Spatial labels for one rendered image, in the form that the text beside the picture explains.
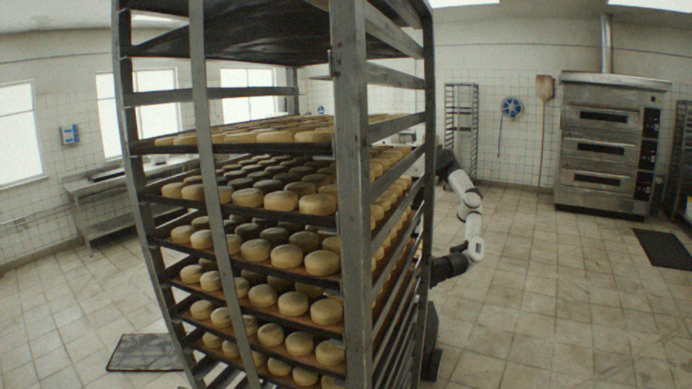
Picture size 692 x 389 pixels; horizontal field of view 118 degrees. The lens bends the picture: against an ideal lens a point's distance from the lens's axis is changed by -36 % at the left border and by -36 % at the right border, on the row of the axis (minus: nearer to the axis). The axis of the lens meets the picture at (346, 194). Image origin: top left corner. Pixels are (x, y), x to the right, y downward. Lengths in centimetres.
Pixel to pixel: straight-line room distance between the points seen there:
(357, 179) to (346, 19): 17
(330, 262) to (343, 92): 24
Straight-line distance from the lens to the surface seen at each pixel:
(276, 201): 46
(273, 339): 62
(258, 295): 58
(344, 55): 35
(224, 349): 77
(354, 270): 40
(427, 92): 94
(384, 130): 54
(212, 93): 80
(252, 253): 53
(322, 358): 57
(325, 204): 43
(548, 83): 595
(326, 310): 52
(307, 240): 54
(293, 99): 109
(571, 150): 501
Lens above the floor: 155
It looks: 16 degrees down
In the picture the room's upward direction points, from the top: 2 degrees counter-clockwise
